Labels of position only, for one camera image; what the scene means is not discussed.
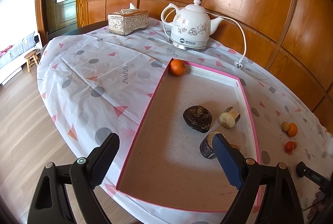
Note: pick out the orange carrot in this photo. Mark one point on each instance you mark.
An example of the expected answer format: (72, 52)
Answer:
(295, 144)

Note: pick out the dark cylinder grainy top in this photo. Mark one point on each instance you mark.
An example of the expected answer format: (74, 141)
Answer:
(206, 146)

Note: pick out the white ceramic electric kettle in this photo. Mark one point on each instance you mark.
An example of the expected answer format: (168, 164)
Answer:
(191, 27)

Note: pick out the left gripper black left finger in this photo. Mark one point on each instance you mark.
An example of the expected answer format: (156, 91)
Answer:
(50, 203)

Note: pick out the ornate silver tissue box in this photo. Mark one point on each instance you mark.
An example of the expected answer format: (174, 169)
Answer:
(125, 21)

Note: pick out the small wooden stool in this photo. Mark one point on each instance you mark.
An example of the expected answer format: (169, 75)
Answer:
(31, 58)

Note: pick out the dark brown round cake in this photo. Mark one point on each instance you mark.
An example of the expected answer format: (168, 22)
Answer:
(198, 118)

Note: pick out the red tomato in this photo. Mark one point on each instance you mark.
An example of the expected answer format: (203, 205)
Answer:
(289, 147)

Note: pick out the dark cylinder cream end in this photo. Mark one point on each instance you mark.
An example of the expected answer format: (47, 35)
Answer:
(229, 117)

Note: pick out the small yellow-green fruit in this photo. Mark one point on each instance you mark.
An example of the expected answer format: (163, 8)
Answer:
(285, 126)

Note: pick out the white sofa with cushions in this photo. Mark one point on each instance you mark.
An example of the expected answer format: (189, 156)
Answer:
(13, 60)

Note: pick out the patterned white tablecloth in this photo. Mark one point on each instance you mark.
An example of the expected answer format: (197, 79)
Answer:
(92, 82)

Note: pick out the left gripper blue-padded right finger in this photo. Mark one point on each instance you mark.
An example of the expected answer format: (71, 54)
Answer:
(280, 203)

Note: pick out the orange mandarin with stem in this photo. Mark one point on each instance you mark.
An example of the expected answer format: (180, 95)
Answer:
(177, 67)

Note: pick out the pink-rimmed white tray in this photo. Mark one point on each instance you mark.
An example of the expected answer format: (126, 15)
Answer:
(164, 165)

